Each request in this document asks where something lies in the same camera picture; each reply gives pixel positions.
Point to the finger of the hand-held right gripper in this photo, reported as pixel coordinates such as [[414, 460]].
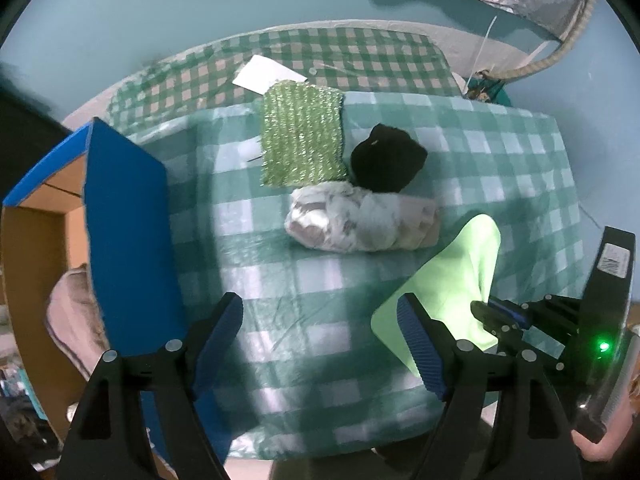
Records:
[[510, 310], [492, 327]]

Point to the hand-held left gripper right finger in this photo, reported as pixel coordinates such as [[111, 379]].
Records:
[[419, 347]]

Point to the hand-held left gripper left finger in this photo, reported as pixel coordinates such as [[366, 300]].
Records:
[[224, 322]]

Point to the light green cloth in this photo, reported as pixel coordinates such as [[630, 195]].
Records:
[[450, 280]]

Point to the blue cardboard box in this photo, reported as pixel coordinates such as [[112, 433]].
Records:
[[127, 240]]

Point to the person's right hand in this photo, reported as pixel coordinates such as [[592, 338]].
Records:
[[597, 442]]

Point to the teal checked blanket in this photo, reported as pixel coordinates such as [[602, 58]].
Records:
[[300, 285]]

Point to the white floral cloth bundle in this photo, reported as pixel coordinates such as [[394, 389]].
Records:
[[360, 220]]

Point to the grey cloth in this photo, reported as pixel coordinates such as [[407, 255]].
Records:
[[70, 310]]

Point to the black knit hat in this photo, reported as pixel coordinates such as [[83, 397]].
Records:
[[387, 160]]

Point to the green sparkly knitted cloth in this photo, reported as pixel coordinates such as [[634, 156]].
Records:
[[302, 132]]

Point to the white paper sheet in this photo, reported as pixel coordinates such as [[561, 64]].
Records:
[[265, 74]]

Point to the green checked pillow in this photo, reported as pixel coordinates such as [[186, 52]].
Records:
[[360, 57]]

